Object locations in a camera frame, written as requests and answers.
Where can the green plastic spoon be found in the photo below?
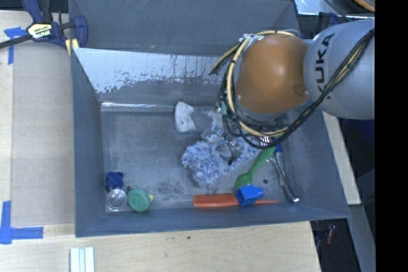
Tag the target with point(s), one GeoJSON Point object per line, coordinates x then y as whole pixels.
{"type": "Point", "coordinates": [252, 172]}

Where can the blue and white fluffy cloth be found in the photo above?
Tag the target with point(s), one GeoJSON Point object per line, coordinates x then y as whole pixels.
{"type": "Point", "coordinates": [204, 165]}

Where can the clear plastic bottle white cap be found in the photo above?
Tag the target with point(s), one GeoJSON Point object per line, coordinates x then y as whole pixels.
{"type": "Point", "coordinates": [184, 116]}

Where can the blue plastic block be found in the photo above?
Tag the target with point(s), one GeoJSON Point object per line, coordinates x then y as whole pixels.
{"type": "Point", "coordinates": [249, 195]}

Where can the silver metal tool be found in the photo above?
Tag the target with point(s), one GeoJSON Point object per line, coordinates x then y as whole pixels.
{"type": "Point", "coordinates": [285, 183]}

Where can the orange flat comb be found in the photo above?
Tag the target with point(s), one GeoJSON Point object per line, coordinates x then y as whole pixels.
{"type": "Point", "coordinates": [213, 200]}

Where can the grey metal bin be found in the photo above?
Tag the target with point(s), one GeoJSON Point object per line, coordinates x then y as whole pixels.
{"type": "Point", "coordinates": [143, 153]}

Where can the green round toy yellow tip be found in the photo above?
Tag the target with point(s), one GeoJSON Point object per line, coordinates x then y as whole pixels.
{"type": "Point", "coordinates": [138, 200]}

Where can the dark blue small toy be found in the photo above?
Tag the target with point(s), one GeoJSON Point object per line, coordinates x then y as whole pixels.
{"type": "Point", "coordinates": [114, 180]}

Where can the clear glass cup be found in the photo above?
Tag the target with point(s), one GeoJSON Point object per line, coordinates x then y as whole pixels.
{"type": "Point", "coordinates": [116, 199]}

